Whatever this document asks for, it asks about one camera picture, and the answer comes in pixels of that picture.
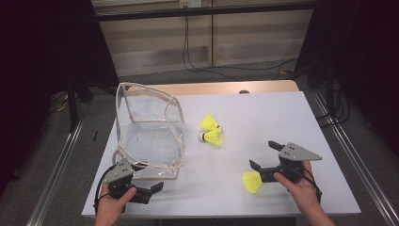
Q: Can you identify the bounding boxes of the black wall cable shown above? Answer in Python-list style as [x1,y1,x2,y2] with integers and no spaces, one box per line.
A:
[183,15,234,82]
[186,15,299,73]

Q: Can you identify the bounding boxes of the clear plastic bag beige trim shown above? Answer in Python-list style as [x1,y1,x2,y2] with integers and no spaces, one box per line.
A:
[112,82,186,181]

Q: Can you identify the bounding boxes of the yellow floor cable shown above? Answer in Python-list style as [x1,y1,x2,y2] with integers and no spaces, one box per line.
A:
[56,93,70,113]

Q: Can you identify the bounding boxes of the black curtain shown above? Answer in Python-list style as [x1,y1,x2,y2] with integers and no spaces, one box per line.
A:
[0,0,120,192]
[295,0,399,149]

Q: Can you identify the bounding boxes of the wooden table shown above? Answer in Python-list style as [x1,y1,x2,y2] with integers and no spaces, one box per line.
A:
[125,79,300,97]

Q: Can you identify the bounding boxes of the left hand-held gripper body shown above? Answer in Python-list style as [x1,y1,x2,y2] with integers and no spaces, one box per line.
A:
[103,158,152,205]

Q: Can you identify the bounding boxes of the yellow shuttlecock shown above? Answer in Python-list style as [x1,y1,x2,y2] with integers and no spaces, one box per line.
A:
[242,170,263,194]
[199,113,220,132]
[199,125,224,148]

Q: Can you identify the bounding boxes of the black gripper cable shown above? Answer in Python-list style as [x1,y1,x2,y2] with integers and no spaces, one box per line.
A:
[302,168,323,205]
[93,164,119,215]

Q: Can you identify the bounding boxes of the aluminium floor rail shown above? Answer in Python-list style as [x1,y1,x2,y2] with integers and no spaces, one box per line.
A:
[26,105,90,226]
[311,92,399,226]

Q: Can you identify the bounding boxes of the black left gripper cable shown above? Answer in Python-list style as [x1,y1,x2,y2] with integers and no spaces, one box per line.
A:
[93,164,119,215]

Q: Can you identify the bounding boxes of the black metal stand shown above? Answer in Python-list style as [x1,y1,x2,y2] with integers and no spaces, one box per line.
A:
[309,59,337,119]
[65,73,95,132]

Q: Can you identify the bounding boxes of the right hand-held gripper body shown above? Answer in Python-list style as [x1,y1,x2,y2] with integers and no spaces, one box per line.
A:
[260,142,323,185]

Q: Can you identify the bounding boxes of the black metal crossbar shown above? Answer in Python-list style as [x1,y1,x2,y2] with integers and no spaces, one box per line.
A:
[93,2,318,23]

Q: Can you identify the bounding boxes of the person's right hand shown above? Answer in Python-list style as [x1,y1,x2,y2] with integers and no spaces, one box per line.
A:
[273,160,321,215]

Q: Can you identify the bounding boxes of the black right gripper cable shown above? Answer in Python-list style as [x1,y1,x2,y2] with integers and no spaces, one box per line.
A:
[302,168,323,205]

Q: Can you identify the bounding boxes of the black floor cables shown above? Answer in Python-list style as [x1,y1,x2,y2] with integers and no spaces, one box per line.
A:
[314,79,352,126]

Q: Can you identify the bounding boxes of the white power outlet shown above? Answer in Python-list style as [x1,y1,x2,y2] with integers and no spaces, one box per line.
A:
[179,0,202,8]

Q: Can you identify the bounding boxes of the person's left hand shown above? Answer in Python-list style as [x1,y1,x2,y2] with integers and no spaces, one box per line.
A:
[94,183,138,221]

